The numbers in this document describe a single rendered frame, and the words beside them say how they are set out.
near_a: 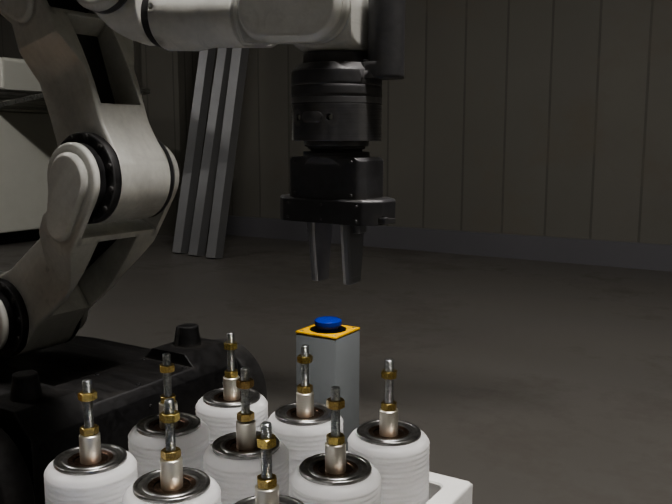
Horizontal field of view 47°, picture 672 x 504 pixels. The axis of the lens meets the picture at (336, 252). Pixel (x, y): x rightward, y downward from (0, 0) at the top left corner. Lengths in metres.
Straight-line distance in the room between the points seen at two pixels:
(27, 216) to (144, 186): 3.57
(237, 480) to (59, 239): 0.55
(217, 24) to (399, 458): 0.50
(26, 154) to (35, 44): 3.48
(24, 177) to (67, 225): 3.54
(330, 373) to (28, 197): 3.81
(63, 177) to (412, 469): 0.68
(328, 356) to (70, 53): 0.61
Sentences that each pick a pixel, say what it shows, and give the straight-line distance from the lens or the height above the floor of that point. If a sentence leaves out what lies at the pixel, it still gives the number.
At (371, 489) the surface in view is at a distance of 0.81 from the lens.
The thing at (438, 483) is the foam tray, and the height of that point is 0.18.
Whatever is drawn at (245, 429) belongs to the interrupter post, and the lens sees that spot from 0.88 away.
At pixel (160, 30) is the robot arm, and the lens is 0.85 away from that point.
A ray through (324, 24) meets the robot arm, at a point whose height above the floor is 0.69.
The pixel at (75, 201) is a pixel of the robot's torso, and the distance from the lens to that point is 1.22.
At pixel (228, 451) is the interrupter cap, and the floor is 0.25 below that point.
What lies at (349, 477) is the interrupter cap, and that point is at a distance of 0.81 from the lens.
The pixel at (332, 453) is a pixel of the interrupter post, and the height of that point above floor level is 0.27.
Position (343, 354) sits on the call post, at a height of 0.28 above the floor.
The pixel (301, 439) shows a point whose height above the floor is 0.24.
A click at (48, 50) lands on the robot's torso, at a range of 1.31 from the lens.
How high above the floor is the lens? 0.59
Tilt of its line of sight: 8 degrees down
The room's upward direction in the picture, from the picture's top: straight up
